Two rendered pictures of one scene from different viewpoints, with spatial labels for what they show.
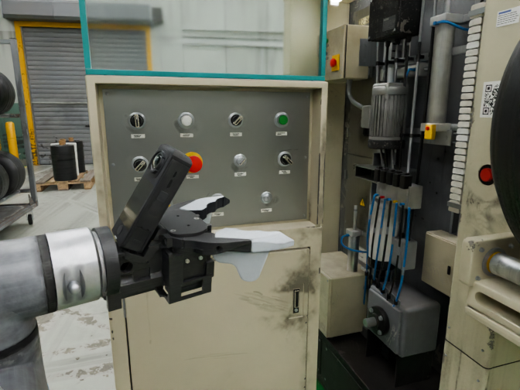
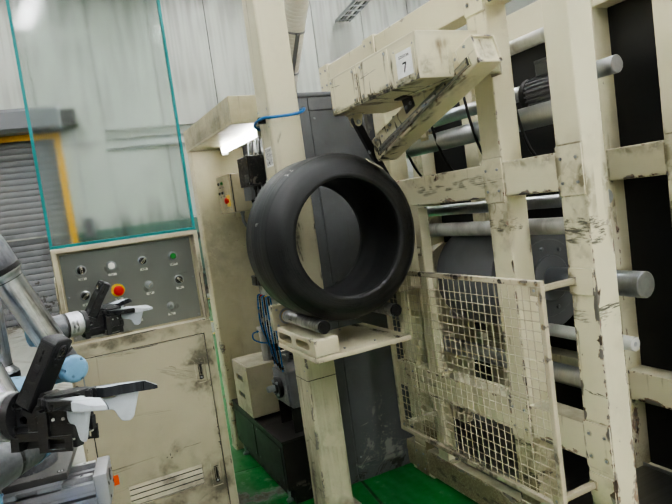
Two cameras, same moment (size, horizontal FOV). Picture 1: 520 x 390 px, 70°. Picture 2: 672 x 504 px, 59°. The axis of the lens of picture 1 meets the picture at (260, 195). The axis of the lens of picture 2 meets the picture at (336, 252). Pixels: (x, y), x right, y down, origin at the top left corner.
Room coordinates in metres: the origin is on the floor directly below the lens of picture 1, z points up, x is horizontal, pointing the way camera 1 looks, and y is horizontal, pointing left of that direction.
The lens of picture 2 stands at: (-1.52, -0.38, 1.30)
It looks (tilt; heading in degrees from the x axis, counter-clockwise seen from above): 5 degrees down; 352
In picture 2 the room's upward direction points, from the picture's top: 8 degrees counter-clockwise
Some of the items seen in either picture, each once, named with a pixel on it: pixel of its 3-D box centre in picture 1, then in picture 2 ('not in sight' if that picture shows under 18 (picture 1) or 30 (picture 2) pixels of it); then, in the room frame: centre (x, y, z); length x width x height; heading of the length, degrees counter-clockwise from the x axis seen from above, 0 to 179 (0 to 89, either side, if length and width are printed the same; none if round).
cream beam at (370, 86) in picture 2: not in sight; (397, 78); (0.55, -0.97, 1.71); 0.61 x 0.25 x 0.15; 17
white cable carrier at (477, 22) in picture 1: (474, 114); not in sight; (0.90, -0.50, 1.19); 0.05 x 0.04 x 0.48; 107
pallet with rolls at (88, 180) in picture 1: (67, 161); not in sight; (6.27, 3.25, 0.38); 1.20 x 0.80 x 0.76; 17
